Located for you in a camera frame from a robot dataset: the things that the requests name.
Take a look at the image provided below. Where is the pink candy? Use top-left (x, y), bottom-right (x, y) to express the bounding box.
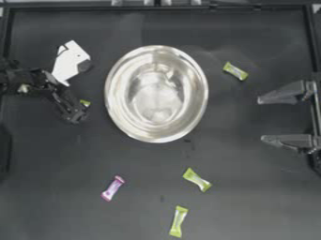
top-left (99, 174), bottom-right (127, 203)

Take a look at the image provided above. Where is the steel bowl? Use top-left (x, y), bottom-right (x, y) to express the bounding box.
top-left (103, 44), bottom-right (210, 144)

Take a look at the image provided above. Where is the black metal frame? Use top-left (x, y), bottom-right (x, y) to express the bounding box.
top-left (0, 0), bottom-right (321, 132)

